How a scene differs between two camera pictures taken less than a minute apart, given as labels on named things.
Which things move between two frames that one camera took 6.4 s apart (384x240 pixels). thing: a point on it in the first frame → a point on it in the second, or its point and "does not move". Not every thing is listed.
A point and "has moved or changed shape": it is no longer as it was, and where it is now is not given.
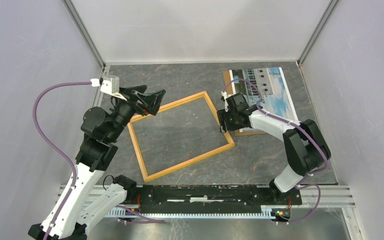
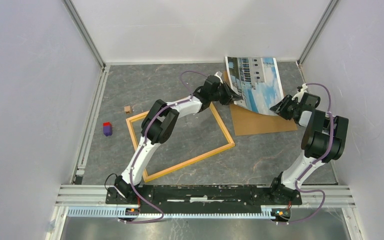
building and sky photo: [265, 87] has moved or changed shape
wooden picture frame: [166, 108] does not move
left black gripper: [151, 102] → [230, 95]
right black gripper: [222, 115] → [279, 108]
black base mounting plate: [209, 199] does not move
